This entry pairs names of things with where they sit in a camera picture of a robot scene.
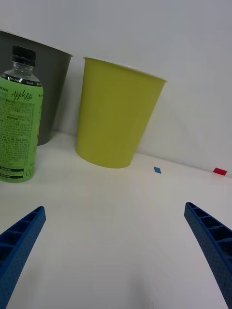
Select green label plastic bottle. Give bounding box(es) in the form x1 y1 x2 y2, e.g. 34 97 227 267
0 45 44 183

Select yellow-green plastic waste bin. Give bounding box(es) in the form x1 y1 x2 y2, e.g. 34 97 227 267
75 56 168 169

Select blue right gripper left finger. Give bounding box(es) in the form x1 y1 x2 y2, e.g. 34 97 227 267
0 206 46 309

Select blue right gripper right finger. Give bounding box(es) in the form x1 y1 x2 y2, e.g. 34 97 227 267
184 202 232 309

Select grey plastic waste bin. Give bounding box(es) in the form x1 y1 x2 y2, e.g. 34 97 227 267
0 30 74 146

